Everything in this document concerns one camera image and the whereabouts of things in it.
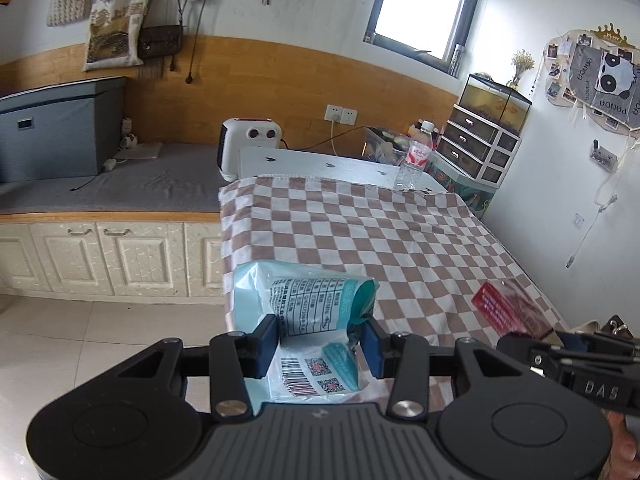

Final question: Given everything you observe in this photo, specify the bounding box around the light blue snack pouch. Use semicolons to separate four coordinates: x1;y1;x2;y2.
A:
231;260;378;405

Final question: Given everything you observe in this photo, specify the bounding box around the red gold snack bag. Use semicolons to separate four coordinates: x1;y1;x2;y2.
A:
472;278;553;339

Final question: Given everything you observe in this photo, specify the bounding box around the dark brown shoulder bag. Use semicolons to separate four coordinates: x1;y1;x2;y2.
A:
138;25;183;60

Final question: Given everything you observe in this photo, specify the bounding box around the checkered brown white tablecloth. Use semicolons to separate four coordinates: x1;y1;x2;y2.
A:
218;173;572;411

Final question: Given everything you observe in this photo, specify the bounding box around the cream cabinet bench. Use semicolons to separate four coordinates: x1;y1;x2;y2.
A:
1;144;225;304

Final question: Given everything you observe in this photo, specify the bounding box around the clear water bottle red label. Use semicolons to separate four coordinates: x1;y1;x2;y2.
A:
394;119;435;191

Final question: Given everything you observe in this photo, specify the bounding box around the white space heater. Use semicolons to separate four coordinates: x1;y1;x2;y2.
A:
214;116;284;183

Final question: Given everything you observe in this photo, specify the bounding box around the white drawer organizer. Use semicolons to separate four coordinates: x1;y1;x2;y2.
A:
436;104;521;188

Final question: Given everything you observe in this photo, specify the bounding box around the glass fish tank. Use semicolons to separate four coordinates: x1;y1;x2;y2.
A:
459;74;532;136

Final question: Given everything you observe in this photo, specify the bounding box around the grey fabric storage box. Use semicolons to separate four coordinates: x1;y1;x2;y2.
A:
0;76;127;183

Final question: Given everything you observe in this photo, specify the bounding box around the dark framed window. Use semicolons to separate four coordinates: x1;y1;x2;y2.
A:
364;0;478;77

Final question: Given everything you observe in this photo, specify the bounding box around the printed canvas tote bag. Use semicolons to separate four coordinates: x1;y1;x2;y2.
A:
82;0;150;72

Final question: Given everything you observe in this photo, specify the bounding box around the white wall power socket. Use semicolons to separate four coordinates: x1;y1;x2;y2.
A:
324;104;358;126

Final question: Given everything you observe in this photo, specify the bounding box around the panda photo wall board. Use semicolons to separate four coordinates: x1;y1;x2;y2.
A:
542;24;639;139

